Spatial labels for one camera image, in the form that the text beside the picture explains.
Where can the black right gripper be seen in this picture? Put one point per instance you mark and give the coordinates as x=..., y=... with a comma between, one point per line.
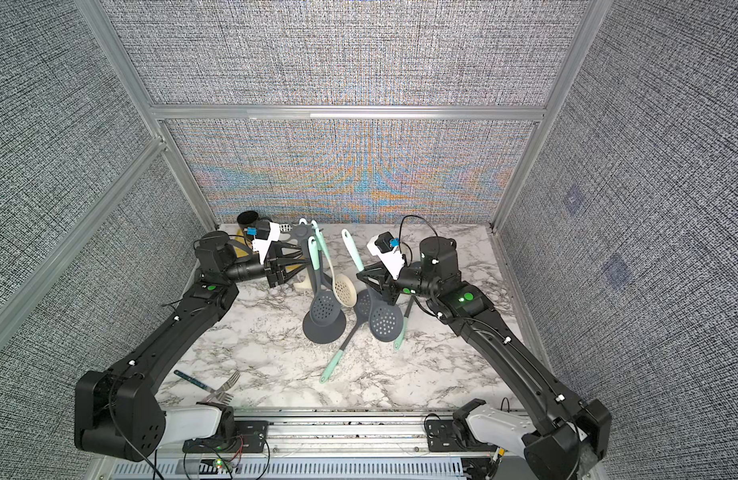
x=390, y=287

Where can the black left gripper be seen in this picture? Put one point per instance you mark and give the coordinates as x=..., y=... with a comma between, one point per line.
x=275, y=270

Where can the cream skimmer mint handle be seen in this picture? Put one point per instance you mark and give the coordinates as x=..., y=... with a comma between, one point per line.
x=362, y=310

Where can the grey skimmer back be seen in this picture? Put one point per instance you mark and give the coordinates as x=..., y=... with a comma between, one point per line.
x=401, y=337

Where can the grey utensil rack stand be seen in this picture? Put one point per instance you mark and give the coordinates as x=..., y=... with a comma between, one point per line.
x=312, y=282

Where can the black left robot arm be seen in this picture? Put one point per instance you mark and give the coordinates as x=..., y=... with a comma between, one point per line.
x=116, y=410

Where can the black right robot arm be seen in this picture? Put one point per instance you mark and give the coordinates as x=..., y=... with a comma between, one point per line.
x=561, y=436

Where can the black mug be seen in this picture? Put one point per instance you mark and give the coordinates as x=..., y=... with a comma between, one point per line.
x=245, y=220

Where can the metal fork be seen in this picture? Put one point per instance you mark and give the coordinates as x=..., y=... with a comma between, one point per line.
x=219, y=395

